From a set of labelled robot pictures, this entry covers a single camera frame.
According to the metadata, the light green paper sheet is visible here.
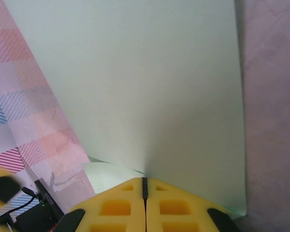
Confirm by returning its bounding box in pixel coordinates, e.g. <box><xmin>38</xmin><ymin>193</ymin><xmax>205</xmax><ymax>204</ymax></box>
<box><xmin>3</xmin><ymin>0</ymin><xmax>247</xmax><ymax>220</ymax></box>

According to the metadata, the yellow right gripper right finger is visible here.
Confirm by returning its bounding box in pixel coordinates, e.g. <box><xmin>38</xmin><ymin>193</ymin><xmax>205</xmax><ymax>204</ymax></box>
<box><xmin>146</xmin><ymin>178</ymin><xmax>223</xmax><ymax>232</ymax></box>

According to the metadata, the thin black left gripper cable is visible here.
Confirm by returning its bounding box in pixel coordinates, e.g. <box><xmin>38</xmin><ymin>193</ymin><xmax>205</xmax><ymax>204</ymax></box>
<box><xmin>0</xmin><ymin>187</ymin><xmax>39</xmax><ymax>227</ymax></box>

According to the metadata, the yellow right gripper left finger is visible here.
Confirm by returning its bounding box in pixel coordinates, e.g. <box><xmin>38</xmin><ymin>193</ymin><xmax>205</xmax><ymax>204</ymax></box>
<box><xmin>70</xmin><ymin>177</ymin><xmax>145</xmax><ymax>232</ymax></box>

